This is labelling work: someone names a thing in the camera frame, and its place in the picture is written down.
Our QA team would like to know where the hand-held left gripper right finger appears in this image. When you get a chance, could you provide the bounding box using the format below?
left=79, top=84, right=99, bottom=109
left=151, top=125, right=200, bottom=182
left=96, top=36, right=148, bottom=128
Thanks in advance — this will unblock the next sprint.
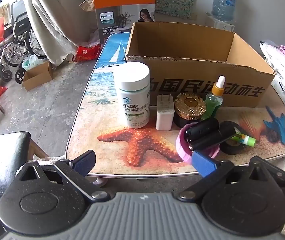
left=177, top=151, right=285, bottom=203

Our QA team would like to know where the wheelchair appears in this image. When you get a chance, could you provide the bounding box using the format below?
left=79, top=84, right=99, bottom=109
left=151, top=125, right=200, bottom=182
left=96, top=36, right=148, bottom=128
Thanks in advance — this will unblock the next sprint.
left=0, top=0, right=45, bottom=84

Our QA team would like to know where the white charger plug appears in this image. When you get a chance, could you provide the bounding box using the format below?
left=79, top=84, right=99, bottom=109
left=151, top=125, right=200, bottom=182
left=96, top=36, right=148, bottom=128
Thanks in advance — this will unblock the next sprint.
left=156, top=94, right=175, bottom=131

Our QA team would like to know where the brown paper bag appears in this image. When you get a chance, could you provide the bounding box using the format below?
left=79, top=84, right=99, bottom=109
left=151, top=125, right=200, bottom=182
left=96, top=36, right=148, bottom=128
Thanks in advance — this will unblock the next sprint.
left=80, top=0, right=96, bottom=12

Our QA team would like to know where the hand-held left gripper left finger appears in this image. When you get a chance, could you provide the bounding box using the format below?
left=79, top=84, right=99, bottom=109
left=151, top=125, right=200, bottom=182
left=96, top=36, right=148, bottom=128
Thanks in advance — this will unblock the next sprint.
left=16, top=149, right=109, bottom=203

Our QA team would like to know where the long black tube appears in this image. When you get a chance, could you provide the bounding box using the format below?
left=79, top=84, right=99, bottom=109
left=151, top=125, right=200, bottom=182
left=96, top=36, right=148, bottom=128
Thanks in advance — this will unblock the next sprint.
left=190, top=126, right=236, bottom=153

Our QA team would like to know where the large cardboard box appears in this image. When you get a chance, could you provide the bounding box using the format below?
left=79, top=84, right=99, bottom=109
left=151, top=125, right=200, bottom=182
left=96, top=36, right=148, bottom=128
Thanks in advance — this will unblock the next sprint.
left=125, top=21, right=276, bottom=108

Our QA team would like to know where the small cardboard box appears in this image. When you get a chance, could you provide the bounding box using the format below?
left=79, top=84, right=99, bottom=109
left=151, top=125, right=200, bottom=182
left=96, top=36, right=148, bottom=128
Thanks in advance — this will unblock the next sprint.
left=22, top=60, right=54, bottom=92

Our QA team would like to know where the beige curtain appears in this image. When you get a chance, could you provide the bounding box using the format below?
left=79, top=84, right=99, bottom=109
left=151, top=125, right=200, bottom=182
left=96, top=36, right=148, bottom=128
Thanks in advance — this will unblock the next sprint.
left=23, top=0, right=103, bottom=67

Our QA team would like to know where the white patterned bedding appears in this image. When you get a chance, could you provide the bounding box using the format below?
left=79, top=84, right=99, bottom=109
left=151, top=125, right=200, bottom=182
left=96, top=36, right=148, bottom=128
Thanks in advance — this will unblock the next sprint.
left=259, top=40, right=285, bottom=100

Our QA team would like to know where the white pill bottle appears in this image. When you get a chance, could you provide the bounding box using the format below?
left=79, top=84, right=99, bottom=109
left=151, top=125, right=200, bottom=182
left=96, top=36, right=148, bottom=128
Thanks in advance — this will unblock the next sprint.
left=113, top=62, right=151, bottom=129

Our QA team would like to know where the black padded seat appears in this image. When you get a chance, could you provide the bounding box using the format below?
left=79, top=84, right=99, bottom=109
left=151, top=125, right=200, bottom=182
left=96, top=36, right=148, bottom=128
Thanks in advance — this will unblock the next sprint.
left=0, top=131, right=32, bottom=205

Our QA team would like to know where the green lip balm tube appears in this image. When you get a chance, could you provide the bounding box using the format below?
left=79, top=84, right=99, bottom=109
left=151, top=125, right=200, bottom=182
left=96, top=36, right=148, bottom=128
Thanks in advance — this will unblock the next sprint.
left=230, top=133, right=256, bottom=147

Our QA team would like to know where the red plastic bag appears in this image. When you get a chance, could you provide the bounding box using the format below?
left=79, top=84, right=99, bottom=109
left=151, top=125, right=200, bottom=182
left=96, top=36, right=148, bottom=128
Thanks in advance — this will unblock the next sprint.
left=75, top=44, right=102, bottom=62

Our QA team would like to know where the short black cylinder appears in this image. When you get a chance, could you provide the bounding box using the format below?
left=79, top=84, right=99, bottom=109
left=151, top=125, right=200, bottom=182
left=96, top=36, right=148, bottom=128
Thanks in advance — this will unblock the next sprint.
left=186, top=117, right=220, bottom=140

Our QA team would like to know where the blue water jug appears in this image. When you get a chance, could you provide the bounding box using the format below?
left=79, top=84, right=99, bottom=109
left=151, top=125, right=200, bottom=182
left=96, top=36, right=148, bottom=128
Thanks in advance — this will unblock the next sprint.
left=211, top=0, right=239, bottom=23

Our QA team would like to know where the white water dispenser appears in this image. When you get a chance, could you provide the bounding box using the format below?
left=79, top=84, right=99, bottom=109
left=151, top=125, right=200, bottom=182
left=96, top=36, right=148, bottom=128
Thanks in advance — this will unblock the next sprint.
left=206, top=15, right=235, bottom=32

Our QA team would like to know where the black tape roll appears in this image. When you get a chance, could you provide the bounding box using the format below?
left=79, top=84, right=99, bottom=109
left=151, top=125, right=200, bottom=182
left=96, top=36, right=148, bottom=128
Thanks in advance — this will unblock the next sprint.
left=219, top=121, right=244, bottom=155

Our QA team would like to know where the white plastic bag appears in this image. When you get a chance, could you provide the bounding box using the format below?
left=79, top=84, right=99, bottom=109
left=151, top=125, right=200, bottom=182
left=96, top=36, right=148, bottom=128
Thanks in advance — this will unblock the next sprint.
left=22, top=54, right=43, bottom=71

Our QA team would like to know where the black jar with gold lid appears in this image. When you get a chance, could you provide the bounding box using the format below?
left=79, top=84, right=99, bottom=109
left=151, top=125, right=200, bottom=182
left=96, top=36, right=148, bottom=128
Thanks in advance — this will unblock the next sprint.
left=173, top=93, right=207, bottom=128

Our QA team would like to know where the green dropper bottle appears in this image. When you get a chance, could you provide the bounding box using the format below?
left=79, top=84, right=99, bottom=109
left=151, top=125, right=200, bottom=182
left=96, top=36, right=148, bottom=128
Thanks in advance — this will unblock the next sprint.
left=205, top=76, right=226, bottom=119

